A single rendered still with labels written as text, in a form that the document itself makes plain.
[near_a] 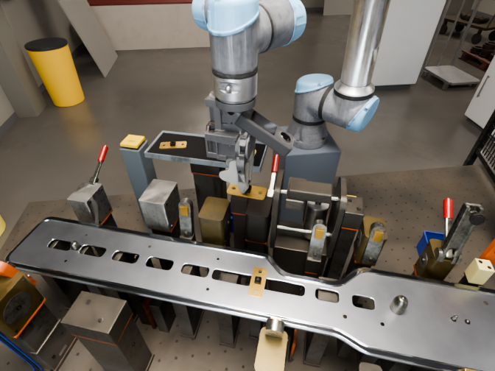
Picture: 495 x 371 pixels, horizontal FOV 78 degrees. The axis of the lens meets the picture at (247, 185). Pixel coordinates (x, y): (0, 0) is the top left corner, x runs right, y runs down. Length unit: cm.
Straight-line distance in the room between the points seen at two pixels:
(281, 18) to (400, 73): 417
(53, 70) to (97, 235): 341
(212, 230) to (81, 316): 37
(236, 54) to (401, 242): 113
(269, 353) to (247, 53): 56
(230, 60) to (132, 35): 580
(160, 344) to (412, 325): 73
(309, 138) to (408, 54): 363
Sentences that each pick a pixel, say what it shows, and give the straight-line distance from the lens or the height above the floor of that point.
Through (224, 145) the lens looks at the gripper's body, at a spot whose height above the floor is 139.
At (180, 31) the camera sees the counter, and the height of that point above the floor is 28.
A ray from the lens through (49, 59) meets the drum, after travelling 424.
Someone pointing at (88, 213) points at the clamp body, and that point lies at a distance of 108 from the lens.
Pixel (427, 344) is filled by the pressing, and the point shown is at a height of 100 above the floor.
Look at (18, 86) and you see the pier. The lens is 428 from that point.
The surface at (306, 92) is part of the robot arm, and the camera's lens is 102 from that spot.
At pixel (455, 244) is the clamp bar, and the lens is 92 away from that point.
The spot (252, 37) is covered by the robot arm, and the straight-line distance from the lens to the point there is 49.
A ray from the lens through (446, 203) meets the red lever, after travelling 96.
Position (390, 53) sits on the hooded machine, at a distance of 449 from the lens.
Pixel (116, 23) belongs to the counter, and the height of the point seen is 44.
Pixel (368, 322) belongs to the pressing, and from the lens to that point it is 82.
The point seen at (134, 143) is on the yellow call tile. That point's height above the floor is 116.
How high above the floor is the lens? 170
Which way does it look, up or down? 41 degrees down
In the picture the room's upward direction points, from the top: straight up
